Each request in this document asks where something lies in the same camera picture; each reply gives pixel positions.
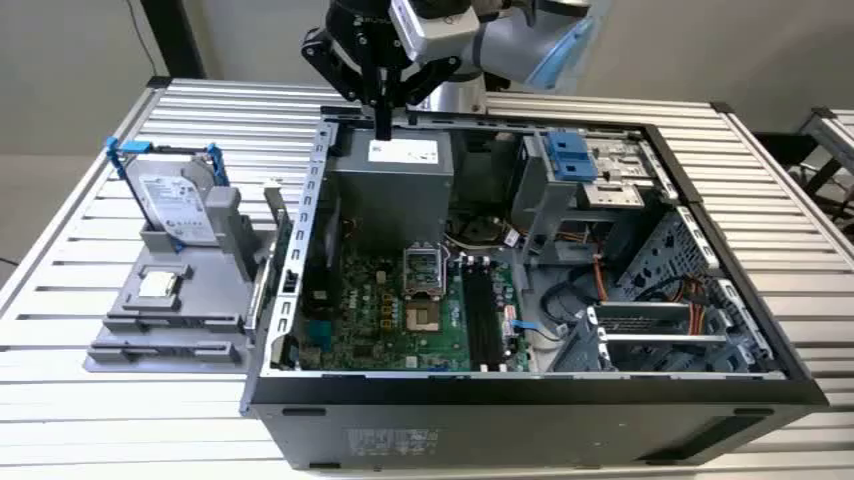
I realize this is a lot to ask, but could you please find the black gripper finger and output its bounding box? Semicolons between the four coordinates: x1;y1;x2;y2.
299;27;387;141
385;56;463;141

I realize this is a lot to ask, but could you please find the RAM stick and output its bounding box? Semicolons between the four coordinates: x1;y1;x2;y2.
122;344;234;357
136;316;233;327

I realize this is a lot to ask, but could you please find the black RAM slot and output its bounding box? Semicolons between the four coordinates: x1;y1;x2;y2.
486;255;510;372
463;255;483;372
478;255;501;372
471;255;493;372

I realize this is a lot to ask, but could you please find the grey power supply unit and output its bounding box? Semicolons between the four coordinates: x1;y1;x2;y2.
330;127;457;251

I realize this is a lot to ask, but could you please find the blue plastic drive latch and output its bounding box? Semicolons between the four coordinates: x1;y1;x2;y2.
543;130;597;183

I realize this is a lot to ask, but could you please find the round black speaker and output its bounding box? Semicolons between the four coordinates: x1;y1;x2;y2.
458;214;503;246

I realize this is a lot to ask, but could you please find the blue disk carrier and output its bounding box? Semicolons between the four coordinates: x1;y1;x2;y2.
103;137;233;254

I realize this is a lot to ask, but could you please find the silver hard disk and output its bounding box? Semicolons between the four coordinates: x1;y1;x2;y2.
124;152;222;247

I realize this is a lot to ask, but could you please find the metal socket cover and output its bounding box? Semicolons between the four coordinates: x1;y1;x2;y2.
402;243;449;299

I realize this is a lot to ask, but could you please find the black case fan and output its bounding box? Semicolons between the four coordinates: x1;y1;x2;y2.
311;197;343;311

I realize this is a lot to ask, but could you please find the grey parts rack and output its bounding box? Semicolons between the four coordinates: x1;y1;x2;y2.
80;187;295;374

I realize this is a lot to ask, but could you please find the CPU socket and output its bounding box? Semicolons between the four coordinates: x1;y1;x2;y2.
403;298;446;335

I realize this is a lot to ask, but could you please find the silver CPU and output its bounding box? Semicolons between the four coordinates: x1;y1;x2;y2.
136;271;183;299

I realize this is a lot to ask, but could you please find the blue rear port block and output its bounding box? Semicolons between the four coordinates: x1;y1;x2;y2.
306;321;335;352

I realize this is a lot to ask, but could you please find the green motherboard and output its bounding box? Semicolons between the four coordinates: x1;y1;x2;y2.
297;247;535;374

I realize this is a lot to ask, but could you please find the neighbouring metal table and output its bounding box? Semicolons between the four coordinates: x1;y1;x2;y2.
797;105;854;221

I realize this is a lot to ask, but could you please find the grey metal disk bay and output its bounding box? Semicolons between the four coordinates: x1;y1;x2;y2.
551;299;777;374

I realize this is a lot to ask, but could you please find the black open PC case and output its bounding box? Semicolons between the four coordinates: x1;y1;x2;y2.
238;103;830;471

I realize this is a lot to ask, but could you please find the black post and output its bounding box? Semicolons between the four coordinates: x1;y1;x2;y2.
136;0;208;80

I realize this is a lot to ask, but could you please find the graphics card with bracket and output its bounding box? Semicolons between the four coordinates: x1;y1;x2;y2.
245;175;297;344

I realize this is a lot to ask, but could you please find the black looped wire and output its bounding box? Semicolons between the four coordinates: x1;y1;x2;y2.
538;279;602;344

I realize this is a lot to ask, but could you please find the orange yellow wire bundle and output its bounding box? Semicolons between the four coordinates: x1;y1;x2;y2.
678;276;710;337

